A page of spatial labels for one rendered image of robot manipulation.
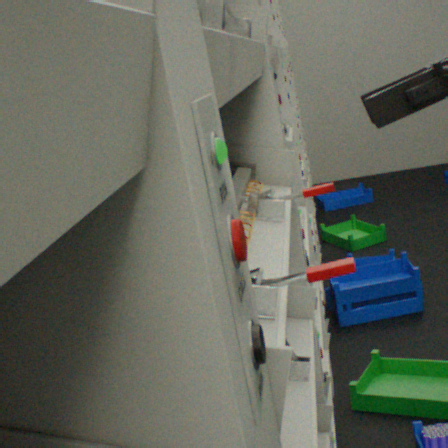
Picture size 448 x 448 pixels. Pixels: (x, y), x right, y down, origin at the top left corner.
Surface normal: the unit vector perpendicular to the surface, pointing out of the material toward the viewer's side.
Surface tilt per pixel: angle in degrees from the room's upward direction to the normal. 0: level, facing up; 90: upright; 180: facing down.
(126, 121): 105
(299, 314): 90
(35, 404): 90
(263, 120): 90
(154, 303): 90
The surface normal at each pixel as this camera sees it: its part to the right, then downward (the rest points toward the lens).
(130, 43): 0.99, 0.10
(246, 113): -0.11, 0.25
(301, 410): 0.07, -0.96
